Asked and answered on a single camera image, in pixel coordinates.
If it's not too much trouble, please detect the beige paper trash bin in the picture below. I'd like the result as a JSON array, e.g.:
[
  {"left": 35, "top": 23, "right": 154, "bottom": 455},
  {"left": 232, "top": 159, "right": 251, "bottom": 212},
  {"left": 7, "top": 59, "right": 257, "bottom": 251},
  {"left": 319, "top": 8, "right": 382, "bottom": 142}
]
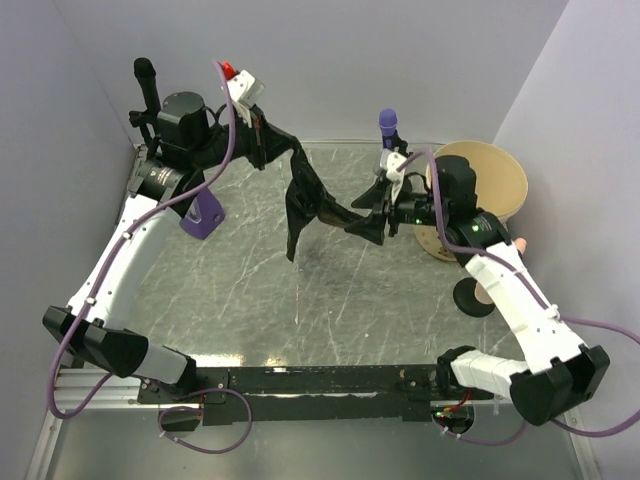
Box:
[{"left": 411, "top": 140, "right": 528, "bottom": 262}]

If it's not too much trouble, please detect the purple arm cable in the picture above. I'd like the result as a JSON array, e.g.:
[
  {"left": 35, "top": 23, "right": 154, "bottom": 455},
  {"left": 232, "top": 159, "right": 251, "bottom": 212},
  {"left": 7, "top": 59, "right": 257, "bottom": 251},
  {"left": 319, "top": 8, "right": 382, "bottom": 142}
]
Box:
[
  {"left": 394, "top": 148, "right": 640, "bottom": 445},
  {"left": 46, "top": 59, "right": 254, "bottom": 454}
]

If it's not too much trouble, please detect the purple microphone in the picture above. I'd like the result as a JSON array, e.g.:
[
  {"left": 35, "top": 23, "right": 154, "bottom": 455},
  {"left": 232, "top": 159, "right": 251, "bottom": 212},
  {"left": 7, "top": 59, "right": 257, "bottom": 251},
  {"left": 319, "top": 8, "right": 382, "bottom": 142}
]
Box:
[{"left": 378, "top": 108, "right": 398, "bottom": 150}]

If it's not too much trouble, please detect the beige microphone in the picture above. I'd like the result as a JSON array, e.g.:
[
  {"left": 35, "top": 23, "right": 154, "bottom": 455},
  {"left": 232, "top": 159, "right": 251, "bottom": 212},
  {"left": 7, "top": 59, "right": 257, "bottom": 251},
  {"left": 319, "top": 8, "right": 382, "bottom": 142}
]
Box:
[{"left": 514, "top": 237, "right": 527, "bottom": 255}]

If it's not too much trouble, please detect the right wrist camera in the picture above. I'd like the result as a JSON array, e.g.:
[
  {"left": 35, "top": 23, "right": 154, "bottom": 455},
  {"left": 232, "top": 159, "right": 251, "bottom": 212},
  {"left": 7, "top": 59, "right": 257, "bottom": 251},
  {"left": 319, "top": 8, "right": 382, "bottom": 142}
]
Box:
[{"left": 379, "top": 149, "right": 408, "bottom": 204}]

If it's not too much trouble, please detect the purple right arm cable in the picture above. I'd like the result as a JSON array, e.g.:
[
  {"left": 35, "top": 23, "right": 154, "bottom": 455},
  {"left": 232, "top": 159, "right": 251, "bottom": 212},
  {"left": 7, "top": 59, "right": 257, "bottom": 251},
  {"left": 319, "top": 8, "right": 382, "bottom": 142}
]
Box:
[{"left": 394, "top": 148, "right": 640, "bottom": 445}]

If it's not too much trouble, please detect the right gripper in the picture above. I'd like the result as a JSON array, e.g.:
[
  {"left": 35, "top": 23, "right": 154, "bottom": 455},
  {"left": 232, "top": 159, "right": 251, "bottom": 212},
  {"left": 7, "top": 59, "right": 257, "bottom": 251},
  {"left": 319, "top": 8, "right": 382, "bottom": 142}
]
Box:
[{"left": 343, "top": 178, "right": 449, "bottom": 247}]

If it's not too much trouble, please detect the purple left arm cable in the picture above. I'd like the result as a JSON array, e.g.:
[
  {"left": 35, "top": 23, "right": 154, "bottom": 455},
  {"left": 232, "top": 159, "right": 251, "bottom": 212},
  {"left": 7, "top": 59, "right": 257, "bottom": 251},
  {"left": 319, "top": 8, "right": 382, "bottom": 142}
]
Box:
[{"left": 46, "top": 59, "right": 254, "bottom": 454}]

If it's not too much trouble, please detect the aluminium rail frame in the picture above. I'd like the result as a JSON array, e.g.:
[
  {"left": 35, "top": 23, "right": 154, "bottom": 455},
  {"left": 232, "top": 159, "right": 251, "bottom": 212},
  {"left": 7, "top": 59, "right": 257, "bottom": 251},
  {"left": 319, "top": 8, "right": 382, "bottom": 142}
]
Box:
[{"left": 23, "top": 144, "right": 601, "bottom": 480}]

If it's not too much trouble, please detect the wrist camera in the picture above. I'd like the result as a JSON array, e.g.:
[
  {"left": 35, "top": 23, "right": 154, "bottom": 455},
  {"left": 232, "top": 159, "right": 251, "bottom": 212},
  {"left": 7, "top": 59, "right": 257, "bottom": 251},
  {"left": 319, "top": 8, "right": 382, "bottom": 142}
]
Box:
[
  {"left": 221, "top": 62, "right": 265, "bottom": 127},
  {"left": 379, "top": 149, "right": 408, "bottom": 204}
]

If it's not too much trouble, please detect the black trash bag roll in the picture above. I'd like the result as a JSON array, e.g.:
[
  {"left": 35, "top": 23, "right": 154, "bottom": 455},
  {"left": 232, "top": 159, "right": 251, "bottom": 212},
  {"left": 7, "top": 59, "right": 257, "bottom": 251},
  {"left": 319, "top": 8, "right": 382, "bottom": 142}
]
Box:
[{"left": 285, "top": 140, "right": 363, "bottom": 262}]

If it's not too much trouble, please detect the purple metronome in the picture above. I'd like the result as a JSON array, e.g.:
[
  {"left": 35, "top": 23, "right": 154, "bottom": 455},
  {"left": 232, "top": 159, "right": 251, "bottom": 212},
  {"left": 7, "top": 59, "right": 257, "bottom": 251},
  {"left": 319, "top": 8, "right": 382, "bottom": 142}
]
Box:
[{"left": 180, "top": 189, "right": 225, "bottom": 240}]

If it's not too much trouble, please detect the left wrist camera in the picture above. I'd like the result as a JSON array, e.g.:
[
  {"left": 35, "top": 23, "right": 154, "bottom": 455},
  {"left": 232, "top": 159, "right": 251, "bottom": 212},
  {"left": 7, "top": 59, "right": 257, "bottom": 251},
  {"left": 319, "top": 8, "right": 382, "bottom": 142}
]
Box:
[{"left": 221, "top": 62, "right": 265, "bottom": 127}]

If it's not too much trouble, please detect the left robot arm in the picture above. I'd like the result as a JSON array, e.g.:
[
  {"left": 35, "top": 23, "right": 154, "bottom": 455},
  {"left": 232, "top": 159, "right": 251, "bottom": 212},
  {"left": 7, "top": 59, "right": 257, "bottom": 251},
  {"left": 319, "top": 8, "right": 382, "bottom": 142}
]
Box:
[{"left": 43, "top": 92, "right": 306, "bottom": 402}]

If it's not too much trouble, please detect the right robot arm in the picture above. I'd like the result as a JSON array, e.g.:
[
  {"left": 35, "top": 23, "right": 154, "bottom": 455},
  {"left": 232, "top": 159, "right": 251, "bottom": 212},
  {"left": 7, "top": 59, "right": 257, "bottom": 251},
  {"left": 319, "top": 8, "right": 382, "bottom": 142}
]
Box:
[{"left": 345, "top": 150, "right": 610, "bottom": 426}]

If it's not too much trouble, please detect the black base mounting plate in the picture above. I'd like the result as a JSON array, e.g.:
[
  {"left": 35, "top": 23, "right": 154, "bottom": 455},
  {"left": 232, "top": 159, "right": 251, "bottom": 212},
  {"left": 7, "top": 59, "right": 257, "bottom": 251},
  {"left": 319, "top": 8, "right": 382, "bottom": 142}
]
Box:
[{"left": 138, "top": 364, "right": 493, "bottom": 426}]

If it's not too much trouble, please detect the black microphone stand left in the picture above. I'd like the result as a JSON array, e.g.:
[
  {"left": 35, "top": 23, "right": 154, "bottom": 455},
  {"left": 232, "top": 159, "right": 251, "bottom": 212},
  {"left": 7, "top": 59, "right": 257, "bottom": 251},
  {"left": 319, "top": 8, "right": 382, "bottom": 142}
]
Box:
[{"left": 129, "top": 107, "right": 160, "bottom": 158}]

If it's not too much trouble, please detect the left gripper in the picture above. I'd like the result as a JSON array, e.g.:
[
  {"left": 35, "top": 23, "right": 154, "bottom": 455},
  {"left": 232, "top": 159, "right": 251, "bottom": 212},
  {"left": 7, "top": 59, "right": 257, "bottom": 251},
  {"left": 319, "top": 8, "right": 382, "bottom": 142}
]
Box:
[{"left": 191, "top": 102, "right": 298, "bottom": 171}]

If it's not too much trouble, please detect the black microphone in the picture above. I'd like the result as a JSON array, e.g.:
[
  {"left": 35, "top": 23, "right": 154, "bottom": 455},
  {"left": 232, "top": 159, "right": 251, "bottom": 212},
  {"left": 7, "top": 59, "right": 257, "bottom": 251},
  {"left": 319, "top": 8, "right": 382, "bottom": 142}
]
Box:
[{"left": 134, "top": 57, "right": 161, "bottom": 130}]

